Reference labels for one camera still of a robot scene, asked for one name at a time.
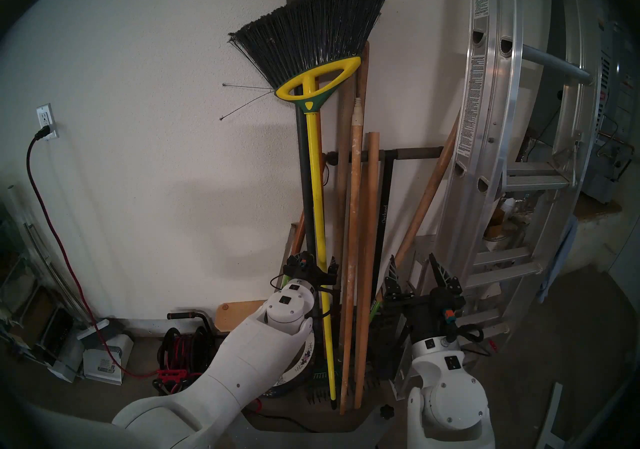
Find paint-stained wooden pole white tip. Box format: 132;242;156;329
339;97;365;416

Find white strip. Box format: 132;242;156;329
536;382;563;449

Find plain flat-topped wooden stick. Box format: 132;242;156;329
354;131;381;410

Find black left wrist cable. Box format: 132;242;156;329
270;273;351;319

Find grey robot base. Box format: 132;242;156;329
227;403;401;449

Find aluminium step ladder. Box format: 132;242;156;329
390;158;576;399

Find cluttered storage shelf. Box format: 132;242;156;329
0;188;91;384

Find aluminium extension ladder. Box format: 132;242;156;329
435;0;601;304

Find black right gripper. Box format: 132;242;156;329
378;253;467;340

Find green rake with orange handle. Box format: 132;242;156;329
305;103;337;405

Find yellow-handled black bristle broom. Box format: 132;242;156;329
220;0;401;410

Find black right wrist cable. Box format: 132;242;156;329
442;308;493;354

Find dark brown wooden handle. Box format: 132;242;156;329
350;42;371;274

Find floral white ceramic pot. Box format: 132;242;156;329
272;333;319;399

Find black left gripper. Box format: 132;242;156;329
283;251;341;300

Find leaning light brown wooden handle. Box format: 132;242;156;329
375;110;461;304

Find white box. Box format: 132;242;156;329
81;319;135;386

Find white wall outlet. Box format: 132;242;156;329
36;103;59;141

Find red and black power cord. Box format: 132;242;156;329
26;125;161;379

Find black cord reel red cable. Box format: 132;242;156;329
156;309;221;396

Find black T-handle garden tool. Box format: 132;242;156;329
324;146;446;299

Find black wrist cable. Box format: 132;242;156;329
270;273;351;319
442;308;493;354

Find light wooden board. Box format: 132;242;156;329
215;300;268;334

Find grey pole with black grip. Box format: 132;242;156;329
284;0;321;279

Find pale thick wooden handle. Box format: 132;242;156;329
332;70;358;351

